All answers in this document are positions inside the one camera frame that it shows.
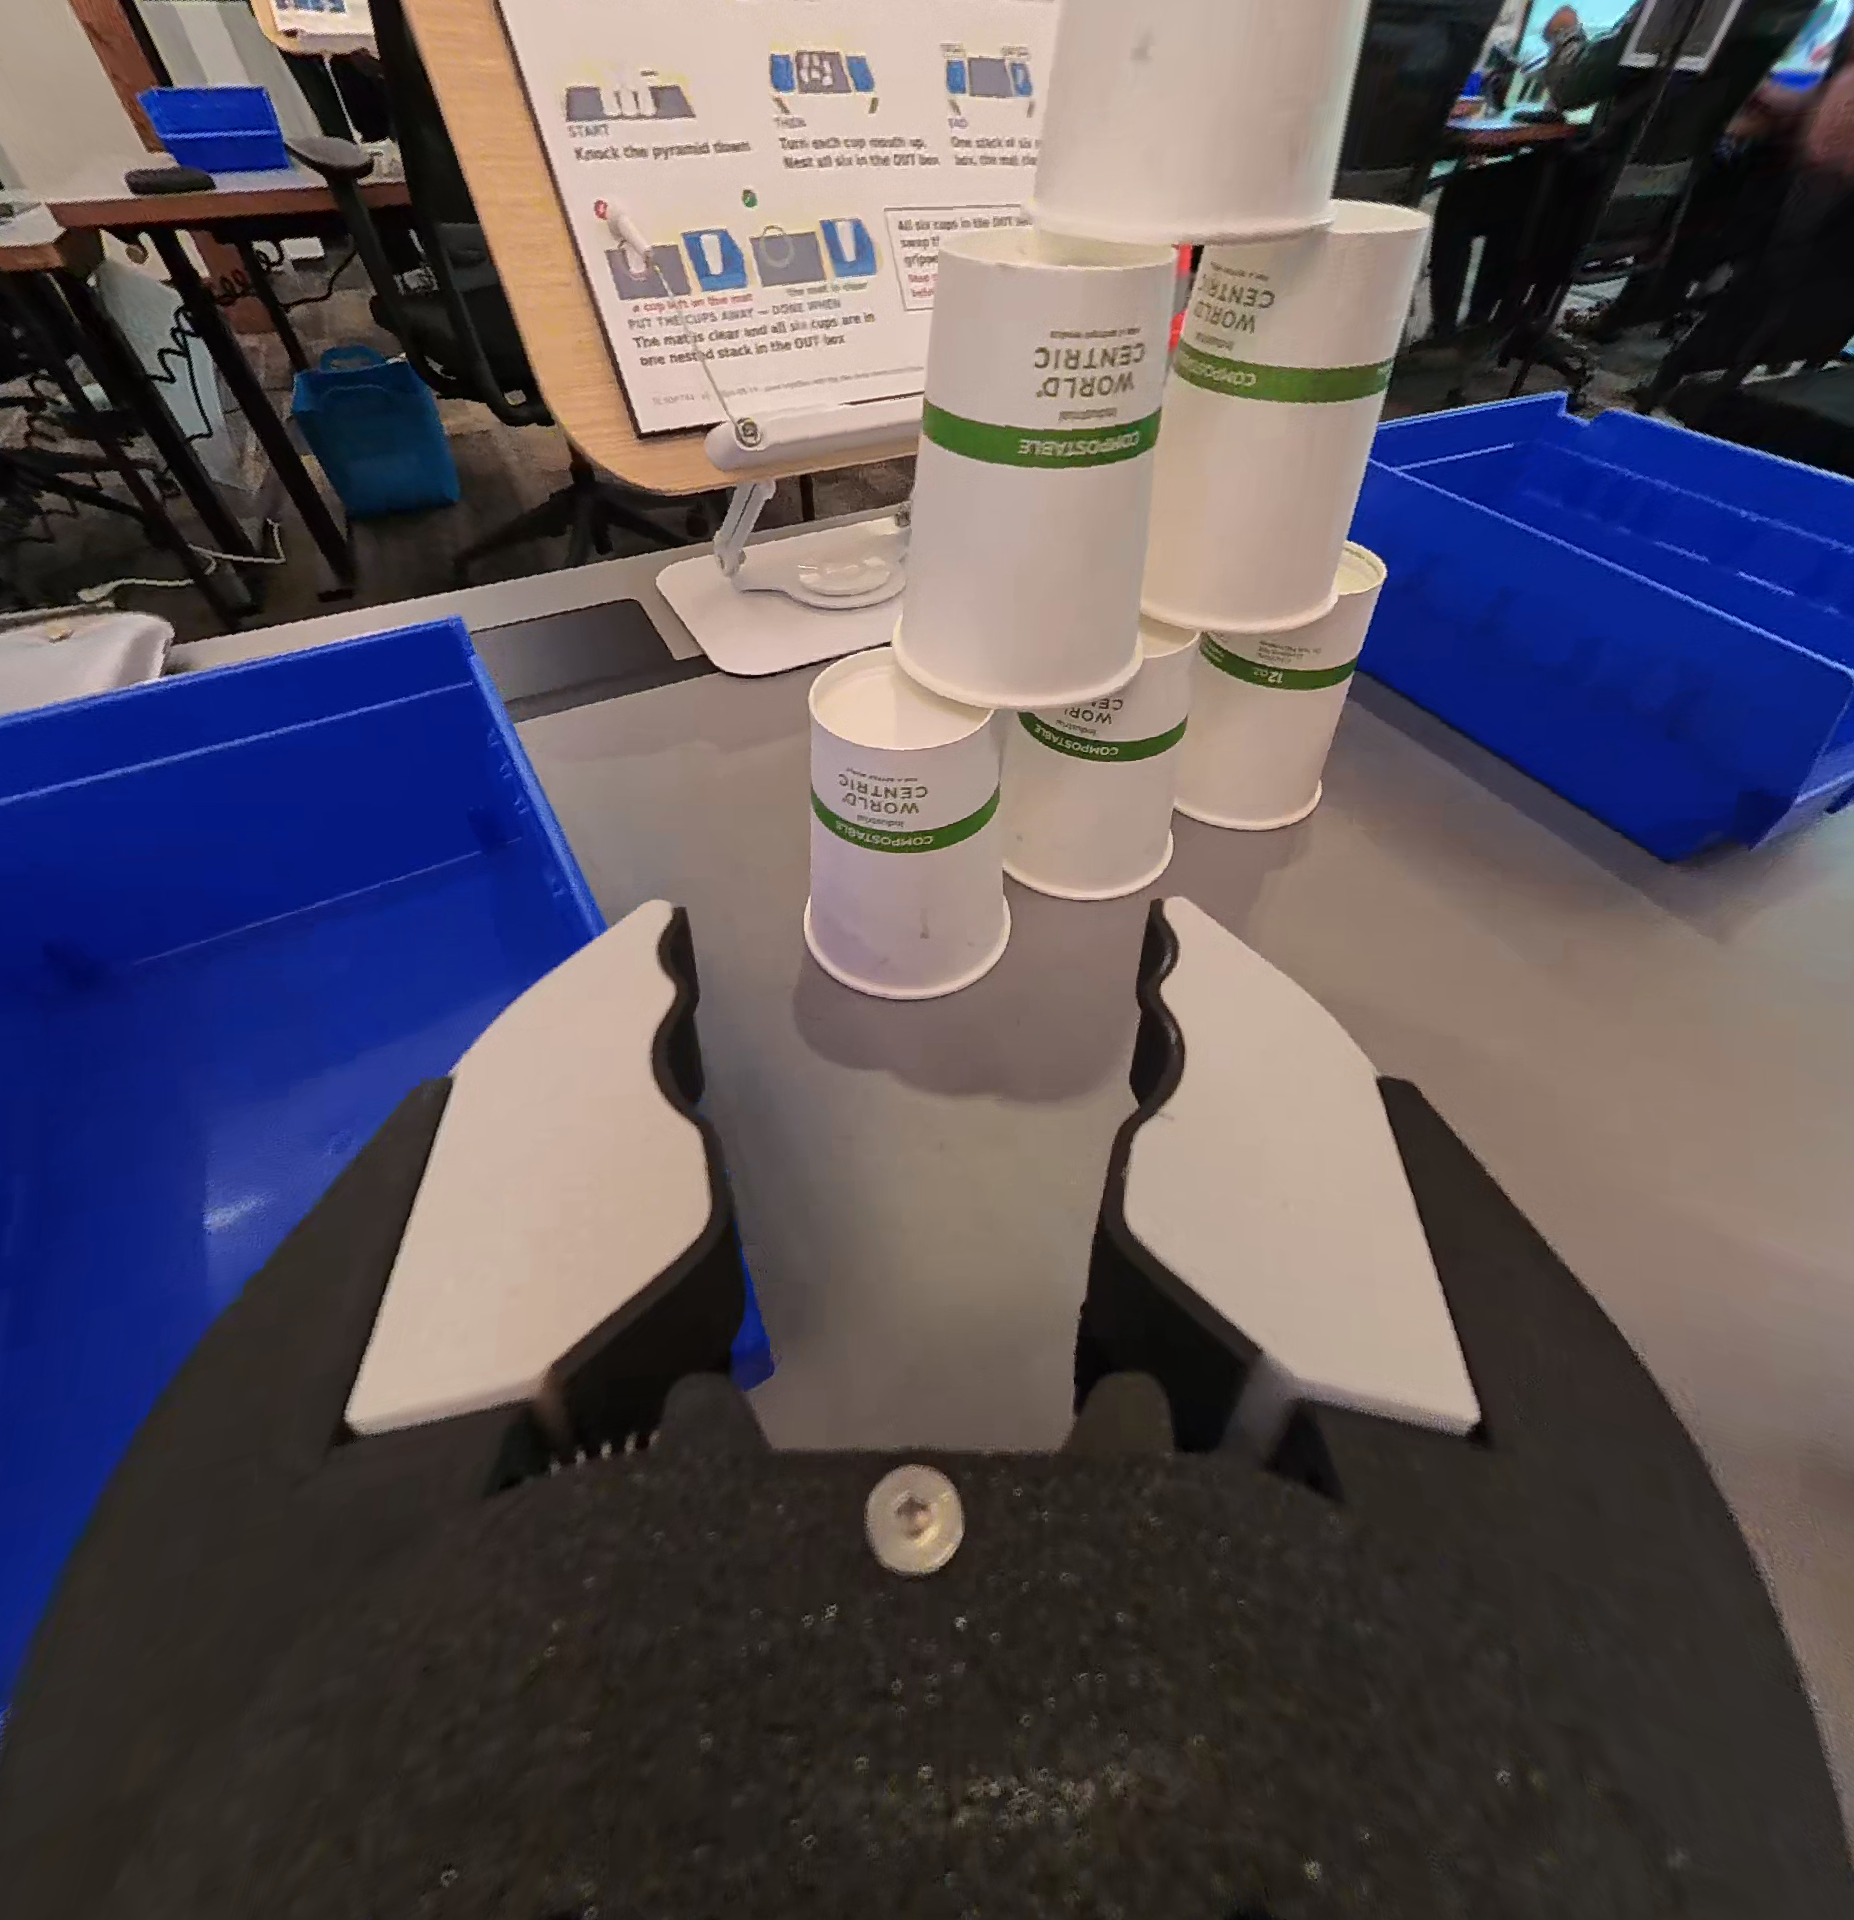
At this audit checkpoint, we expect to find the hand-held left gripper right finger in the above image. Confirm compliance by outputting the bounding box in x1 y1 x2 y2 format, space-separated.
1076 898 1483 1470

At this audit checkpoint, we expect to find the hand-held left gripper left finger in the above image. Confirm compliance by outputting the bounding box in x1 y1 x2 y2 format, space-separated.
341 901 748 1470

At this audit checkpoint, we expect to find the blue plastic bin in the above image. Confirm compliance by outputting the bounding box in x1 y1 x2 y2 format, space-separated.
1346 394 1854 865
135 86 290 174
0 619 779 1772

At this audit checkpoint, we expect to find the white paper cup green band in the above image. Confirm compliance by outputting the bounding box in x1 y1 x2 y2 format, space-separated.
998 623 1202 903
801 646 1013 1003
891 228 1181 707
1139 199 1435 636
1170 541 1388 831
1029 0 1370 245

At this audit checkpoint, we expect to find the blue storage box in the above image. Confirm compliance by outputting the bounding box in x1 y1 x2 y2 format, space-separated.
292 346 463 520

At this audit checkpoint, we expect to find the black swivel chair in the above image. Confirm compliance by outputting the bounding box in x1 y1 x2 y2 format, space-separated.
288 0 561 438

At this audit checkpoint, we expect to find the black office chair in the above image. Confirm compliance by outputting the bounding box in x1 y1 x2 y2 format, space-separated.
1674 361 1854 489

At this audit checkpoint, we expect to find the printed instruction sheet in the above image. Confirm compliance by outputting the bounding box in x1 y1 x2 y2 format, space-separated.
494 0 1063 441

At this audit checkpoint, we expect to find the wooden display board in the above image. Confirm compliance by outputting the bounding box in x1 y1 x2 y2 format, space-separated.
402 0 1063 501

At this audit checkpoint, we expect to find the brown wooden desk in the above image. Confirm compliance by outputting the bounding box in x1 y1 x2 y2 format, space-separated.
0 142 418 617

